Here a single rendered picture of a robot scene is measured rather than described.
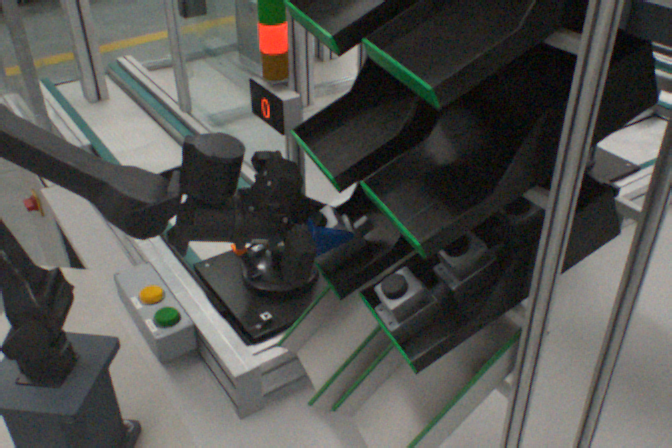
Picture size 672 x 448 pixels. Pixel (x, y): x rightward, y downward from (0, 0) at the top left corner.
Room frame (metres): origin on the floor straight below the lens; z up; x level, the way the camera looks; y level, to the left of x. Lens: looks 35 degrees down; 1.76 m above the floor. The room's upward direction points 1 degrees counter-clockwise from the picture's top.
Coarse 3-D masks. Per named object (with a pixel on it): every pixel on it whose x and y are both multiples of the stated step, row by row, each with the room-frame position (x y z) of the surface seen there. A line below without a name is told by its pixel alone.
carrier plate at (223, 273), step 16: (224, 256) 1.04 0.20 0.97; (208, 272) 1.00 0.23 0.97; (224, 272) 1.00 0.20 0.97; (240, 272) 0.99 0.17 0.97; (208, 288) 0.97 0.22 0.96; (224, 288) 0.95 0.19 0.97; (240, 288) 0.95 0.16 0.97; (320, 288) 0.95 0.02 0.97; (224, 304) 0.91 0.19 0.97; (240, 304) 0.91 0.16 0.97; (256, 304) 0.91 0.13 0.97; (272, 304) 0.90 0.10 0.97; (288, 304) 0.90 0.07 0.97; (304, 304) 0.90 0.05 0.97; (240, 320) 0.87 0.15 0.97; (256, 320) 0.86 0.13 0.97; (288, 320) 0.86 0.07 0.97; (256, 336) 0.83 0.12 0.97
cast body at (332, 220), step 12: (312, 216) 0.73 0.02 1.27; (324, 216) 0.72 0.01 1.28; (336, 216) 0.72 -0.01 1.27; (336, 228) 0.71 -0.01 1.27; (348, 228) 0.73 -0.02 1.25; (360, 228) 0.74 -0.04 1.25; (372, 228) 0.74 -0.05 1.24; (360, 240) 0.72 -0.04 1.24; (324, 252) 0.71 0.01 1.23; (336, 252) 0.71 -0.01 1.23; (348, 252) 0.71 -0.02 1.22; (324, 264) 0.71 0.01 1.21; (336, 264) 0.71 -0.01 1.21
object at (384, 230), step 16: (352, 192) 0.81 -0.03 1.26; (352, 208) 0.81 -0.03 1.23; (368, 208) 0.80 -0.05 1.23; (384, 224) 0.76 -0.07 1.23; (368, 240) 0.74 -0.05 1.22; (384, 240) 0.73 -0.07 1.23; (400, 240) 0.69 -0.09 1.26; (352, 256) 0.73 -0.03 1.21; (368, 256) 0.72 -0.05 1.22; (384, 256) 0.69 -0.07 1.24; (400, 256) 0.69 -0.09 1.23; (320, 272) 0.69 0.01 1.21; (336, 272) 0.71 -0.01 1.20; (352, 272) 0.70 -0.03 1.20; (368, 272) 0.68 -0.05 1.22; (336, 288) 0.66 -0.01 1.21; (352, 288) 0.67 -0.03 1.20
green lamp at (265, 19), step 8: (264, 0) 1.19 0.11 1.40; (272, 0) 1.19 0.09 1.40; (280, 0) 1.19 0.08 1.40; (264, 8) 1.19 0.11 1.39; (272, 8) 1.19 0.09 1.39; (280, 8) 1.19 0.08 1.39; (264, 16) 1.19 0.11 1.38; (272, 16) 1.19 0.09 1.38; (280, 16) 1.19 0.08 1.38; (264, 24) 1.19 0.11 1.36; (272, 24) 1.19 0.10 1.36; (280, 24) 1.19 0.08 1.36
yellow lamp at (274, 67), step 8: (264, 56) 1.19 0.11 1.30; (272, 56) 1.19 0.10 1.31; (280, 56) 1.19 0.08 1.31; (264, 64) 1.19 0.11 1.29; (272, 64) 1.19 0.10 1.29; (280, 64) 1.19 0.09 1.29; (288, 64) 1.21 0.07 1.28; (264, 72) 1.20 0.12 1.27; (272, 72) 1.19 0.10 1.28; (280, 72) 1.19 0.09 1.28; (288, 72) 1.20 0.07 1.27; (272, 80) 1.19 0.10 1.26; (280, 80) 1.19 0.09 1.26
